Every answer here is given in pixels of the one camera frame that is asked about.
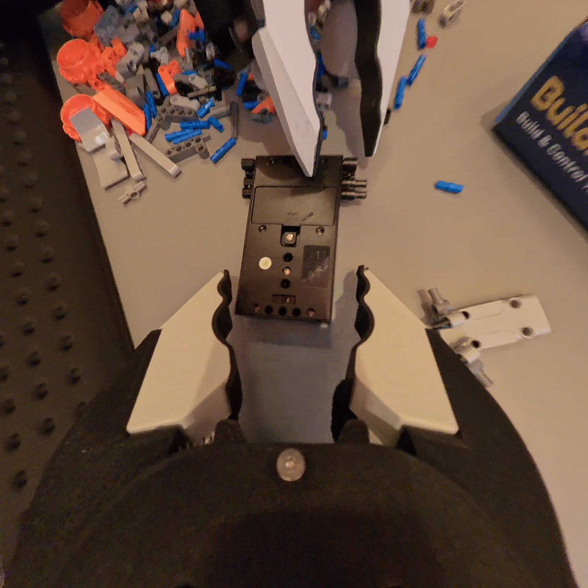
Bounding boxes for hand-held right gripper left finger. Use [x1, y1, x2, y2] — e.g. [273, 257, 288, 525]
[125, 269, 243, 444]

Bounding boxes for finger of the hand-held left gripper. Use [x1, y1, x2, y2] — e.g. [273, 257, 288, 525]
[353, 0, 411, 158]
[252, 0, 323, 178]

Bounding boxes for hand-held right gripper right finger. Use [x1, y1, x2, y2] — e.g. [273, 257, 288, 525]
[332, 265, 460, 447]

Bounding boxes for grey beam and connector assembly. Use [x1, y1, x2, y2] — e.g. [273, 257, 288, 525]
[417, 287, 552, 386]

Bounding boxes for pile of building pieces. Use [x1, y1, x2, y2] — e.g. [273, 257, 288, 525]
[57, 0, 465, 194]

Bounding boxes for grey cross axle connector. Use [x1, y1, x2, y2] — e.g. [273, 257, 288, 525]
[119, 181, 148, 205]

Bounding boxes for blue robot kit box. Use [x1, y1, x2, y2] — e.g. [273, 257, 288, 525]
[492, 18, 588, 217]

